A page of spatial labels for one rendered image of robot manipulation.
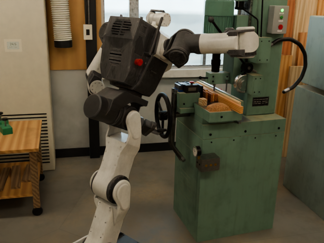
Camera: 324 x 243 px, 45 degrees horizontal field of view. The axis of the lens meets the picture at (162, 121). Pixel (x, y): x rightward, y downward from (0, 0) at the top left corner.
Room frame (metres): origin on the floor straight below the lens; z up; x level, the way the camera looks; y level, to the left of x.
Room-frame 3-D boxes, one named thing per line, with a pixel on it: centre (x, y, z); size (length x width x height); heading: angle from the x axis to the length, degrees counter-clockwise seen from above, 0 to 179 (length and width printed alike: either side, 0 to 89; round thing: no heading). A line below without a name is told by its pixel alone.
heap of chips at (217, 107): (2.17, -0.32, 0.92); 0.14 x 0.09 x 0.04; 109
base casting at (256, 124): (2.47, -0.44, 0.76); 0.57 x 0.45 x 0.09; 109
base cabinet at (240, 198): (2.47, -0.44, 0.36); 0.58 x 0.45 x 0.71; 109
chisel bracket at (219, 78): (2.44, -0.35, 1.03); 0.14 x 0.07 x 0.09; 109
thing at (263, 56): (2.36, -0.58, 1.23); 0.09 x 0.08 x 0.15; 109
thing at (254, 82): (2.34, -0.55, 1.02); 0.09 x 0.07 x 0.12; 19
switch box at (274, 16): (2.40, -0.68, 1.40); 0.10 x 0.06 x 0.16; 109
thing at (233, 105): (2.41, -0.33, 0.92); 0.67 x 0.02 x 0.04; 19
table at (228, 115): (2.40, -0.22, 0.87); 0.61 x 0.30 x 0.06; 19
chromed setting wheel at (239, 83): (2.35, -0.49, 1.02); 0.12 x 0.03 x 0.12; 109
